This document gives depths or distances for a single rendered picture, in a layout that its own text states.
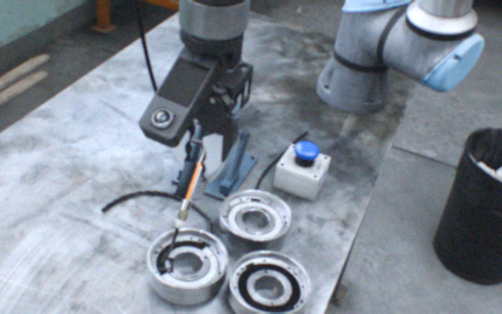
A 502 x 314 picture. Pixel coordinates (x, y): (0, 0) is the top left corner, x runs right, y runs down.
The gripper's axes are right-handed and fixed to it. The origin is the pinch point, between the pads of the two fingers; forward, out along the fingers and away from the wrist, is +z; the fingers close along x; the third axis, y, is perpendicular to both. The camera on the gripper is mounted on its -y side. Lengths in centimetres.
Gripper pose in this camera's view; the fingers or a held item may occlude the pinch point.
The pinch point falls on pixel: (196, 173)
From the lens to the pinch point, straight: 76.1
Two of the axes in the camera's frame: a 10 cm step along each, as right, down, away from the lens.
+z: -1.0, 7.6, 6.4
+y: 4.1, -5.6, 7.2
